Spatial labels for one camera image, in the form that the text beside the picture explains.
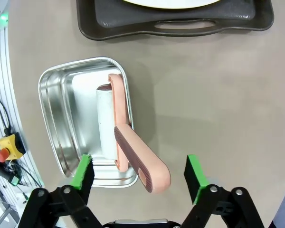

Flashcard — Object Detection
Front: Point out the green indicator light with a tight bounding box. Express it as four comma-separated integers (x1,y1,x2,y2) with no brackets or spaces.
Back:
0,13,10,27

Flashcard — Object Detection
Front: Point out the dark brown serving tray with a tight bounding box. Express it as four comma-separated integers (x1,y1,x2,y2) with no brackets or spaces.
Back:
76,0,275,41

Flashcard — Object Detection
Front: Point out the green cable connector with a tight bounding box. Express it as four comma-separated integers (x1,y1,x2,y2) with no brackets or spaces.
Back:
8,174,21,186

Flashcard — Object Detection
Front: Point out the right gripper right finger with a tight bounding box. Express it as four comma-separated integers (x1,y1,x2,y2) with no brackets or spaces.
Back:
180,154,266,228

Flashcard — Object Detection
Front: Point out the white round plate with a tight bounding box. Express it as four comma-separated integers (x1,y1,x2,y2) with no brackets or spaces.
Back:
122,0,220,11

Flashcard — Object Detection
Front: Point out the thick black cable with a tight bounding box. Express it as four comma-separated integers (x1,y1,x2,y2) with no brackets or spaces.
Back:
0,91,12,135

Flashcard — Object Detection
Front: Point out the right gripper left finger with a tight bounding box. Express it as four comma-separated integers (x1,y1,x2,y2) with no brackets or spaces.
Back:
18,153,104,228

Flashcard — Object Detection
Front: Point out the rectangular steel container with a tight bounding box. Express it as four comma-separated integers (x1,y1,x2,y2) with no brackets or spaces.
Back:
38,56,140,188

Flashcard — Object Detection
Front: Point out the yellow emergency stop button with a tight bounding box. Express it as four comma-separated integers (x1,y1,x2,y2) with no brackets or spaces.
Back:
0,133,27,164

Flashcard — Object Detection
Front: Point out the pink lint roller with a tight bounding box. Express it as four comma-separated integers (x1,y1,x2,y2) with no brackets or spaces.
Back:
96,73,171,194

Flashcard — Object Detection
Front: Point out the thin black cable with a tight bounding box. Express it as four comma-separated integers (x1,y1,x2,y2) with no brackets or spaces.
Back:
6,162,43,189

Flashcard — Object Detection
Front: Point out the white slotted base panel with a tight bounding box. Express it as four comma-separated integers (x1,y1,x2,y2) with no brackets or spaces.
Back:
0,26,43,228

